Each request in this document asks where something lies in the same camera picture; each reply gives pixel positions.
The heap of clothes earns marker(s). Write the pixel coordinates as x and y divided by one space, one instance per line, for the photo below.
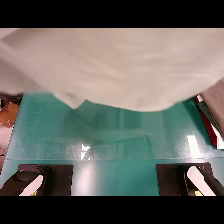
208 118

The white shirt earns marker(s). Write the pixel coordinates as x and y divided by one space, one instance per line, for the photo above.
126 63

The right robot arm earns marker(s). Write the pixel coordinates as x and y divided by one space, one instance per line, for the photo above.
200 180

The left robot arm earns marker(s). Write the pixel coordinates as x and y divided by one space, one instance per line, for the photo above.
26 181

